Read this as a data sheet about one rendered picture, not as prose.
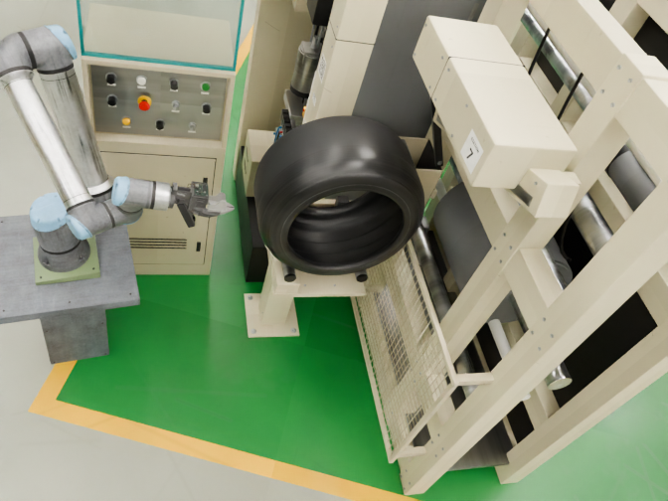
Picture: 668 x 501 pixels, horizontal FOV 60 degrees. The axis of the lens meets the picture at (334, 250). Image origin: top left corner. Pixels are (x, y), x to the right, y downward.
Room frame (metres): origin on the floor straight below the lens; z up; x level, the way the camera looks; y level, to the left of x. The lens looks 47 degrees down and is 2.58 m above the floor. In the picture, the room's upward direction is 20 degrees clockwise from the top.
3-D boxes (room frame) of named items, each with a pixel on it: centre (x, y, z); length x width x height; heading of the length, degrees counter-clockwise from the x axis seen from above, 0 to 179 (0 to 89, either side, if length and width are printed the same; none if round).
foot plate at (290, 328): (1.78, 0.19, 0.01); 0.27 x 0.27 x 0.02; 26
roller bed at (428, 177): (1.92, -0.18, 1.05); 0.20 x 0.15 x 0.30; 26
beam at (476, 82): (1.58, -0.26, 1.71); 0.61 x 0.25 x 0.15; 26
